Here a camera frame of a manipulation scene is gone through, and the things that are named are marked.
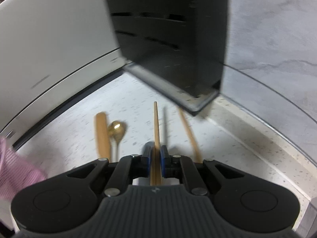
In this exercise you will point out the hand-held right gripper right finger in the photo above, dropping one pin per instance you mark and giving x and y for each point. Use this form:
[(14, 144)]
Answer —
[(163, 160)]

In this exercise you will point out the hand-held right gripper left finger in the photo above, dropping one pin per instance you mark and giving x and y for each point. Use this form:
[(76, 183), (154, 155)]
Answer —
[(147, 158)]

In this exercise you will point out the wooden chopstick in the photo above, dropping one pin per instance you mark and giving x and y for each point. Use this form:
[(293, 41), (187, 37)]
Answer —
[(190, 136), (156, 129)]

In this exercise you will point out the gold spoon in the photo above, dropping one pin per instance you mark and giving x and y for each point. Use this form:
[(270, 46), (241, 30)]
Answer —
[(116, 128)]

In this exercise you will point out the wooden spatula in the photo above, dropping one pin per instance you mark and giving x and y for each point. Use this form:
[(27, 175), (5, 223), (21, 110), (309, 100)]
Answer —
[(102, 136)]

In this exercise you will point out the pink mesh utensil holder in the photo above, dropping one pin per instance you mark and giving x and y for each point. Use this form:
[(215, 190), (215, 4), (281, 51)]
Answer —
[(17, 171)]

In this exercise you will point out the black knife block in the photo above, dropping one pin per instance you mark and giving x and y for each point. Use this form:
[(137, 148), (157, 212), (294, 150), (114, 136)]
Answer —
[(161, 42)]

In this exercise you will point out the white countertop appliance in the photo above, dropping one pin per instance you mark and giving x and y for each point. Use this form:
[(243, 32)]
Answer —
[(49, 42)]

